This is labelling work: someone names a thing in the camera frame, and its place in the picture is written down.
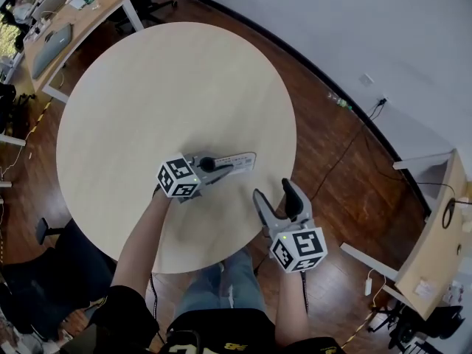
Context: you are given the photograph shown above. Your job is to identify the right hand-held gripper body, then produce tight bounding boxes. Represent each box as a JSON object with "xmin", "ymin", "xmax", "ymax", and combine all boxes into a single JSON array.
[{"xmin": 262, "ymin": 217, "xmax": 329, "ymax": 274}]

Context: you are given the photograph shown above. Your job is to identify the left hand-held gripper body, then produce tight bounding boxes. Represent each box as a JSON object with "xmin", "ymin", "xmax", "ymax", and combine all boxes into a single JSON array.
[{"xmin": 156, "ymin": 153, "xmax": 204, "ymax": 204}]

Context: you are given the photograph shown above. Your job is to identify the white table card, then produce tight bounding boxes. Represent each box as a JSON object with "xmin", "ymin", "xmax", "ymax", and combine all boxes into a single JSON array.
[{"xmin": 215, "ymin": 151, "xmax": 258, "ymax": 175}]

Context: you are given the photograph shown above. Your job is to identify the person's right forearm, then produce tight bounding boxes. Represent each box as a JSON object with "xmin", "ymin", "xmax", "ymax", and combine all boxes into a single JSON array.
[{"xmin": 274, "ymin": 271, "xmax": 309, "ymax": 348}]

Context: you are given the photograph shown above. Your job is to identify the person's left forearm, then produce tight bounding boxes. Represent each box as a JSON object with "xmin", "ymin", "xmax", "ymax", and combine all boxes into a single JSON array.
[{"xmin": 110, "ymin": 193, "xmax": 173, "ymax": 298}]

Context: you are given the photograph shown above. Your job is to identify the white power adapter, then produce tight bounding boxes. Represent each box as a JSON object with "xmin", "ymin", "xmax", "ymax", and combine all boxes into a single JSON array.
[{"xmin": 364, "ymin": 268, "xmax": 387, "ymax": 308}]

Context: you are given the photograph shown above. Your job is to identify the round wooden table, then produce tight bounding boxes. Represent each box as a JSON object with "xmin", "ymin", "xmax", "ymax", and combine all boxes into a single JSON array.
[{"xmin": 55, "ymin": 21, "xmax": 298, "ymax": 275}]

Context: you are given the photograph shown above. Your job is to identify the person's blue jeans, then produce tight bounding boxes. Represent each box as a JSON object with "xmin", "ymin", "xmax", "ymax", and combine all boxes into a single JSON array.
[{"xmin": 173, "ymin": 247, "xmax": 266, "ymax": 319}]

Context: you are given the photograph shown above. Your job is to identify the green bottle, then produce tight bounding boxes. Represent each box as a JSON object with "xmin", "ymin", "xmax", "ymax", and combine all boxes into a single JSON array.
[{"xmin": 327, "ymin": 92, "xmax": 353, "ymax": 111}]

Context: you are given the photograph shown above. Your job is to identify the person's black shirt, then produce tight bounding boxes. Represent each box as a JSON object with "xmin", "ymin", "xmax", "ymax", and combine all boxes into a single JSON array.
[{"xmin": 60, "ymin": 285, "xmax": 346, "ymax": 354}]

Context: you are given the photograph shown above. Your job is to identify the light wooden desk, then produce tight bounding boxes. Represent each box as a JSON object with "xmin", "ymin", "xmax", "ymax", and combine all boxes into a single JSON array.
[{"xmin": 339, "ymin": 148, "xmax": 472, "ymax": 322}]

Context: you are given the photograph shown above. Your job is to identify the yellow black floor strip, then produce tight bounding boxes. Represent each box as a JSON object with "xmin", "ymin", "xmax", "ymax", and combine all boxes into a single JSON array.
[{"xmin": 29, "ymin": 100, "xmax": 52, "ymax": 134}]

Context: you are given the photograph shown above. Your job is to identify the grey padded pouch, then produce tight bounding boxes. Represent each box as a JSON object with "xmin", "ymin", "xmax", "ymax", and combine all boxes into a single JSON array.
[{"xmin": 31, "ymin": 23, "xmax": 73, "ymax": 80}]

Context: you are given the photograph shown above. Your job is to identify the wooden desk with white legs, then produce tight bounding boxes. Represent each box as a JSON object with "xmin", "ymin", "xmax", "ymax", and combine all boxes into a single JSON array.
[{"xmin": 22, "ymin": 0, "xmax": 145, "ymax": 105}]

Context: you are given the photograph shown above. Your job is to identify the white power strip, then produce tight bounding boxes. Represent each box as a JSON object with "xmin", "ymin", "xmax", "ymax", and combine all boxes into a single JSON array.
[{"xmin": 25, "ymin": 16, "xmax": 52, "ymax": 42}]

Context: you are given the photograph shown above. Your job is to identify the silver open laptop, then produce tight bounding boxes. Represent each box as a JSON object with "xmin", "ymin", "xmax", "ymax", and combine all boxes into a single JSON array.
[{"xmin": 31, "ymin": 0, "xmax": 66, "ymax": 21}]

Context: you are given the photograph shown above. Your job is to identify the black floor cable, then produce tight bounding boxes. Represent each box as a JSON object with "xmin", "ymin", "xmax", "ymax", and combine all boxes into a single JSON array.
[{"xmin": 309, "ymin": 101, "xmax": 384, "ymax": 202}]

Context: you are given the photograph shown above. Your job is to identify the left hand-held gripper cable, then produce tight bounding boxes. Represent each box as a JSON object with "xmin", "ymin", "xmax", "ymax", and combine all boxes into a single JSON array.
[{"xmin": 149, "ymin": 271, "xmax": 159, "ymax": 316}]

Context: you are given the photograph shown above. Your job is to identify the black looped cable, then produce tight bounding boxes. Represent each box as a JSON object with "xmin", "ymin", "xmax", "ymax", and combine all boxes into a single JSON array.
[{"xmin": 442, "ymin": 195, "xmax": 472, "ymax": 230}]

